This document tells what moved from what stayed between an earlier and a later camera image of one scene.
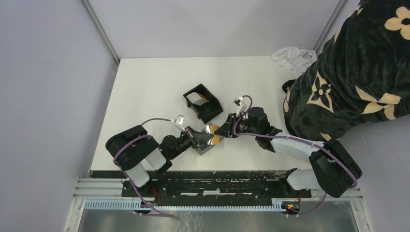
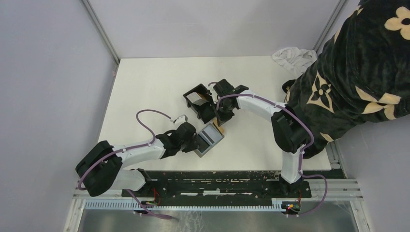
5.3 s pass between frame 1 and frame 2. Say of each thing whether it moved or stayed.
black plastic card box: stayed
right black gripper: moved
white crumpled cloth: stayed
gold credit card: moved
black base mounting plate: stayed
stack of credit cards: stayed
